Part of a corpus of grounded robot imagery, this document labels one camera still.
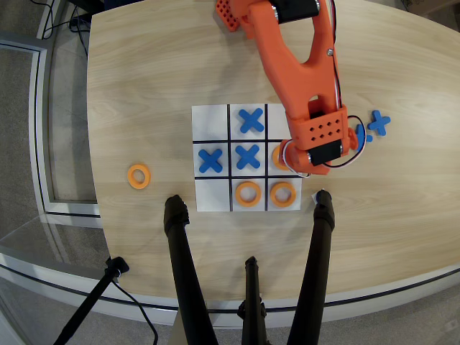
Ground grey metal glass frame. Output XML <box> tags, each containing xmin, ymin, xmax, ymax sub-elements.
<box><xmin>0</xmin><ymin>30</ymin><xmax>102</xmax><ymax>220</ymax></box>

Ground black stand cable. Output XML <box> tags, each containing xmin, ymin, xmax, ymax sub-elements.
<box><xmin>111</xmin><ymin>280</ymin><xmax>160</xmax><ymax>345</ymax></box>

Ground orange foam ring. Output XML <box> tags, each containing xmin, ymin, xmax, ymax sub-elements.
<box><xmin>272</xmin><ymin>143</ymin><xmax>290</xmax><ymax>170</ymax></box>
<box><xmin>234</xmin><ymin>180</ymin><xmax>262</xmax><ymax>208</ymax></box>
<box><xmin>269</xmin><ymin>181</ymin><xmax>298</xmax><ymax>208</ymax></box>
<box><xmin>126</xmin><ymin>164</ymin><xmax>152</xmax><ymax>190</ymax></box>

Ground thick black tripod leg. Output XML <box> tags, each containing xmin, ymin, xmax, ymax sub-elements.
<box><xmin>285</xmin><ymin>188</ymin><xmax>337</xmax><ymax>345</ymax></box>
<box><xmin>163</xmin><ymin>194</ymin><xmax>220</xmax><ymax>345</ymax></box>

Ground blue foam cross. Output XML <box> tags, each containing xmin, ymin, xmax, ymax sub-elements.
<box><xmin>198</xmin><ymin>148</ymin><xmax>224</xmax><ymax>174</ymax></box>
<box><xmin>234</xmin><ymin>144</ymin><xmax>261</xmax><ymax>170</ymax></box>
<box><xmin>367</xmin><ymin>109</ymin><xmax>392</xmax><ymax>137</ymax></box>
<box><xmin>354</xmin><ymin>124</ymin><xmax>374</xmax><ymax>144</ymax></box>
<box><xmin>238</xmin><ymin>108</ymin><xmax>266</xmax><ymax>134</ymax></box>

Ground white tic-tac-toe grid sheet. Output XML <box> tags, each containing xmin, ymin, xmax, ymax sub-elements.
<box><xmin>190</xmin><ymin>103</ymin><xmax>305</xmax><ymax>213</ymax></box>

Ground black floor cables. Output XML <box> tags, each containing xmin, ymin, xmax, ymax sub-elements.
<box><xmin>35</xmin><ymin>0</ymin><xmax>91</xmax><ymax>57</ymax></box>

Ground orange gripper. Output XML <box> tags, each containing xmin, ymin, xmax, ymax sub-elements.
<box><xmin>280</xmin><ymin>128</ymin><xmax>359</xmax><ymax>177</ymax></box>

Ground slim black stand pole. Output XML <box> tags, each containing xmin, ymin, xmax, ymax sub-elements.
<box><xmin>52</xmin><ymin>256</ymin><xmax>130</xmax><ymax>345</ymax></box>

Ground brown cardboard box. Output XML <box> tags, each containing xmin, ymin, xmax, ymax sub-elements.
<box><xmin>400</xmin><ymin>0</ymin><xmax>460</xmax><ymax>17</ymax></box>

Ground thin black tripod leg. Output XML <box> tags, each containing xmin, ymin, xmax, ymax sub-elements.
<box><xmin>236</xmin><ymin>255</ymin><xmax>269</xmax><ymax>345</ymax></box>

